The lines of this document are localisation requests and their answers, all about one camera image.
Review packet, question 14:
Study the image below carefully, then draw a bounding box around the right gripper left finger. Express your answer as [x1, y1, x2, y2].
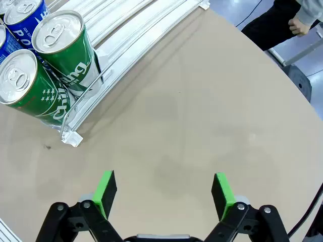
[35, 170, 125, 242]

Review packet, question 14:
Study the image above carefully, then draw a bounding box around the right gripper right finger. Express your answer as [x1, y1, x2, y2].
[201, 172, 290, 242]

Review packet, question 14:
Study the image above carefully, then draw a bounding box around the person's left forearm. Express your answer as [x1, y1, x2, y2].
[294, 0, 323, 26]

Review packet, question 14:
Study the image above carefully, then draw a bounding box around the white clear can dispenser rack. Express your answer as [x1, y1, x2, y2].
[37, 0, 210, 148]

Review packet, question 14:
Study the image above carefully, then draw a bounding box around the person's left hand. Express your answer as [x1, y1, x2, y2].
[288, 18, 310, 36]

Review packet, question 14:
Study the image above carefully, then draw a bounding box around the green Chilsung cider can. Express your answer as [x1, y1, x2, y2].
[0, 49, 76, 124]
[31, 10, 104, 98]

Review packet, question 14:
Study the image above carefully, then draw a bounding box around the round grey stand base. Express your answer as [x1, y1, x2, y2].
[282, 64, 313, 103]

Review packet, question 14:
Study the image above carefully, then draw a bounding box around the blue Pocari Sweat can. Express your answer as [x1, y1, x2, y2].
[4, 0, 51, 51]
[0, 24, 25, 65]

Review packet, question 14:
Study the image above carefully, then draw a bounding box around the person in grey hoodie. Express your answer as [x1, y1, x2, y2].
[241, 0, 323, 51]

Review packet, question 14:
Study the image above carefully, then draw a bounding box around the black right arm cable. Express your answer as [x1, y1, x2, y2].
[287, 186, 323, 239]

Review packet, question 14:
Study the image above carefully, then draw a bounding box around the aluminium profile frame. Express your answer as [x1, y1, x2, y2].
[0, 218, 20, 242]

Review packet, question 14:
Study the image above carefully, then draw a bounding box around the thin black floor cable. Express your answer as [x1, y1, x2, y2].
[235, 0, 263, 28]

